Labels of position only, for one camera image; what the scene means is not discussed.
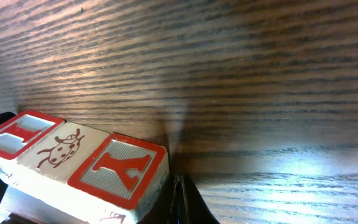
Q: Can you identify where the red Y leaf block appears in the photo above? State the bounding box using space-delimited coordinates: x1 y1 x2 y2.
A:
67 133 169 223

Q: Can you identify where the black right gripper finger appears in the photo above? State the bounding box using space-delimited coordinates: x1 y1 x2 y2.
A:
139 175 219 224

